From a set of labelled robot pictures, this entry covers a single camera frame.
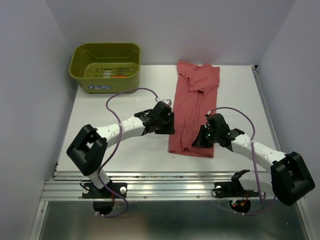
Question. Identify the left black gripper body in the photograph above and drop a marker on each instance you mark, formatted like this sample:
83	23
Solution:
166	126

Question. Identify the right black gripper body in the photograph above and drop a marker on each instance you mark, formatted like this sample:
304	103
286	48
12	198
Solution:
206	137

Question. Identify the red t shirt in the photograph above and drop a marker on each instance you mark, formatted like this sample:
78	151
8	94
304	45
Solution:
196	94

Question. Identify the olive green plastic bin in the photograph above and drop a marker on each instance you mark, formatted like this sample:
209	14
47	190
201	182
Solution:
106	67

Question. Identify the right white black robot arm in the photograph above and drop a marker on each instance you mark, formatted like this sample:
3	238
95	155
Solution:
286	175

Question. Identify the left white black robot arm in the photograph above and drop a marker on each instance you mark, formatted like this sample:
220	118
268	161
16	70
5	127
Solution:
88	148

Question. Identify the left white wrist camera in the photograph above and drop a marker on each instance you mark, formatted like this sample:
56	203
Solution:
167	101

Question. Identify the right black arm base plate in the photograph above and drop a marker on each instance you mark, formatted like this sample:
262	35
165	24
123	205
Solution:
229	189

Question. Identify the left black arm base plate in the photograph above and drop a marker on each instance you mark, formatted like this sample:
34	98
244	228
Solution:
89	190

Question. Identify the aluminium front rail frame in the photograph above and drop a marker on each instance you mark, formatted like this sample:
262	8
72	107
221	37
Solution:
169	195

